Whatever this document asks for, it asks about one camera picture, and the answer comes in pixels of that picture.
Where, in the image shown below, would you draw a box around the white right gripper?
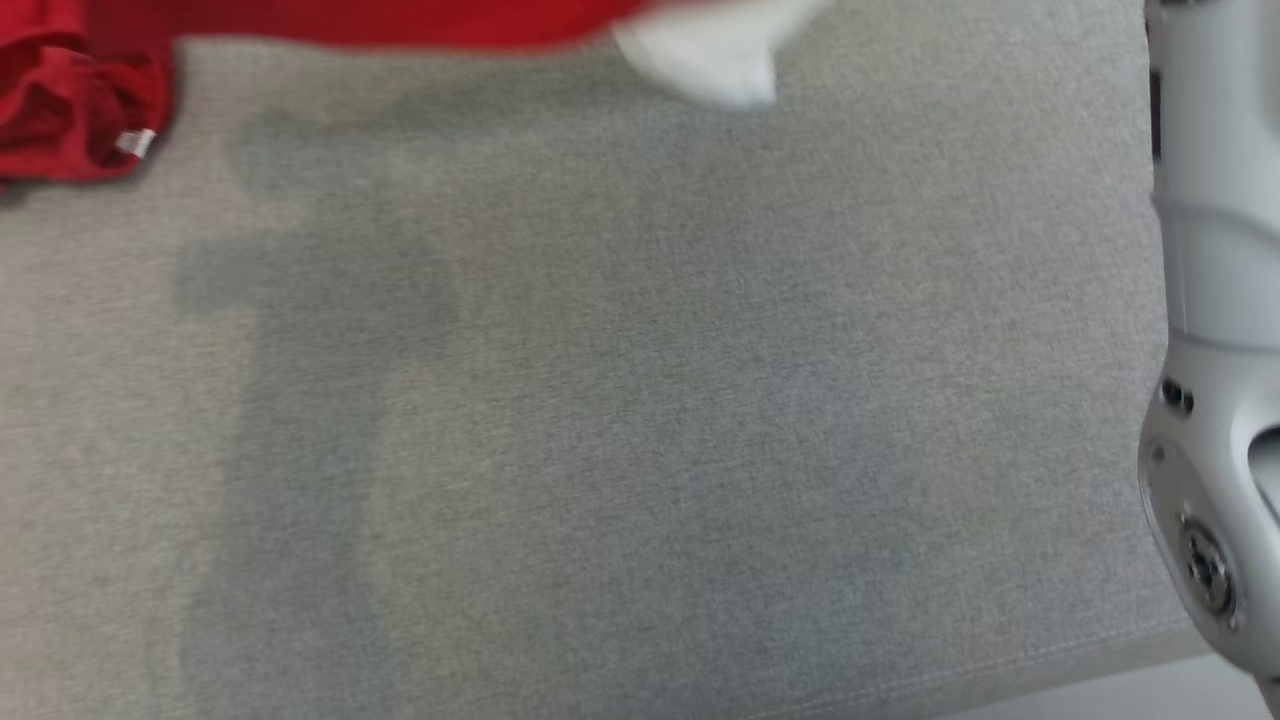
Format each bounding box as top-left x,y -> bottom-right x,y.
610,0 -> 836,109

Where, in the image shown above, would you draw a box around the red jersey with black print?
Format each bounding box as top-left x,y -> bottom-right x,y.
85,0 -> 701,51

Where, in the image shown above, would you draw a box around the red shorts with white stripes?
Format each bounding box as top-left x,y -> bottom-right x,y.
0,0 -> 176,191

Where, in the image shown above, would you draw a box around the grey fabric sofa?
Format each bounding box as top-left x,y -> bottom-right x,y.
0,0 -> 1280,720

